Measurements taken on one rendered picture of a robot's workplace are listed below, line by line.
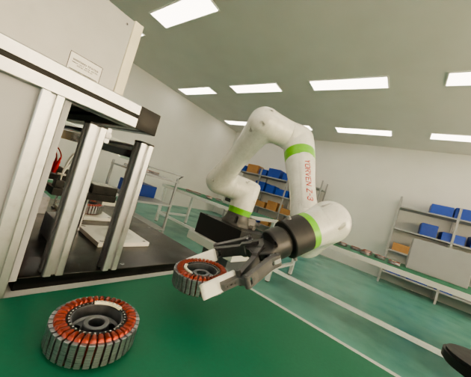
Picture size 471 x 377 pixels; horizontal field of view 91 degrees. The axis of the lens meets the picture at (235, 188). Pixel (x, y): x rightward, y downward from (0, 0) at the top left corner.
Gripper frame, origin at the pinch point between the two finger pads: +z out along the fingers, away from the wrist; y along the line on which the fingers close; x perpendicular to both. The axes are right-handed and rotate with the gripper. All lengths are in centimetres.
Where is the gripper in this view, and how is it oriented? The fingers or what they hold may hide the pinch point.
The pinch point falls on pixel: (202, 274)
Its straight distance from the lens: 50.9
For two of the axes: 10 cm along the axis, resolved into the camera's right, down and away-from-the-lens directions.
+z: -9.0, 2.5, -3.7
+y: -4.0, -1.1, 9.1
